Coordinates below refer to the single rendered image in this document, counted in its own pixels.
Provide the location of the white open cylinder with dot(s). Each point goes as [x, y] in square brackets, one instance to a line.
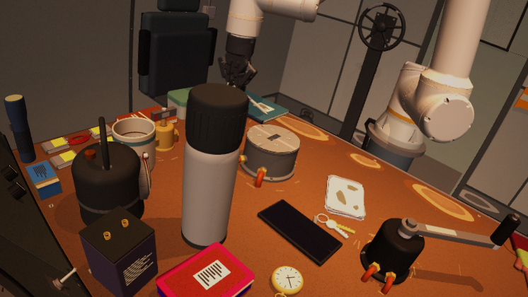
[136, 142]

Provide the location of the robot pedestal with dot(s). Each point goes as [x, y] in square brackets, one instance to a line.
[387, 154]

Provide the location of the blue labelled box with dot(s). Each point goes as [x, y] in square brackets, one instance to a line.
[43, 179]

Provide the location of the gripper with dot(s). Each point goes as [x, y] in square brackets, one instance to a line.
[240, 46]

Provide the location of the dark purple battery box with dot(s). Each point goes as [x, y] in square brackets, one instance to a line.
[119, 251]

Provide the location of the black cab seat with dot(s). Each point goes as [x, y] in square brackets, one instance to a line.
[175, 53]

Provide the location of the white box with green lid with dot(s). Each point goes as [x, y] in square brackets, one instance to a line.
[178, 103]

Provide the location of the blue flashlight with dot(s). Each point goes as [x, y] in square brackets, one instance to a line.
[20, 127]

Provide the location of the black handwheel on post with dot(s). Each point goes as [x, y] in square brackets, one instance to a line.
[380, 27]

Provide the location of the black control console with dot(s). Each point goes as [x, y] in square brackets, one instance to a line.
[24, 231]

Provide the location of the black cylindrical brake stand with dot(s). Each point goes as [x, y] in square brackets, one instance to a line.
[392, 251]

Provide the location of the black round brake valve body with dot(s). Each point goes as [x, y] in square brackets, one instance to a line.
[109, 189]

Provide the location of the teal book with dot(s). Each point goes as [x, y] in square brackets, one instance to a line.
[270, 109]

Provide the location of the white toggle switch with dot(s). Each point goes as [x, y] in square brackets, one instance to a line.
[66, 277]

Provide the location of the orange stub lever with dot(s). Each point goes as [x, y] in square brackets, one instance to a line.
[260, 178]

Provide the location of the grey round slotted stand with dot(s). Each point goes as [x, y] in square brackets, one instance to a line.
[270, 152]

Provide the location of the white flask with black cap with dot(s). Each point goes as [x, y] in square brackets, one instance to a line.
[210, 185]

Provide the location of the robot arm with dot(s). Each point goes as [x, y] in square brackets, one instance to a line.
[449, 62]

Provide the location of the yellow pocket watch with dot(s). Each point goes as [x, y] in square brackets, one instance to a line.
[287, 280]

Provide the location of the small orange knob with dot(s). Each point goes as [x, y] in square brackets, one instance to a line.
[90, 155]

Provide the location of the grey pad with yellow label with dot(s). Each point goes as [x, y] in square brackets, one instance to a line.
[55, 144]
[64, 158]
[97, 131]

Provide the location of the grey lever with black grip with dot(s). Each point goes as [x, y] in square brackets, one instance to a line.
[449, 233]

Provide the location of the red labelled box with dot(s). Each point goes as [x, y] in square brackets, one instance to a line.
[206, 274]

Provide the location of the red flat tray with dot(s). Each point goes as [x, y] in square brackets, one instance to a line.
[132, 114]

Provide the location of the white stained rag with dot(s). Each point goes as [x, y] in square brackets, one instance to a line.
[345, 198]

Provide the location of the black tablet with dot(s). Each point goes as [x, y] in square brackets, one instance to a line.
[300, 231]

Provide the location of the orange pipe stub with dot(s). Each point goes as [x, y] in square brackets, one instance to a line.
[388, 283]
[369, 273]

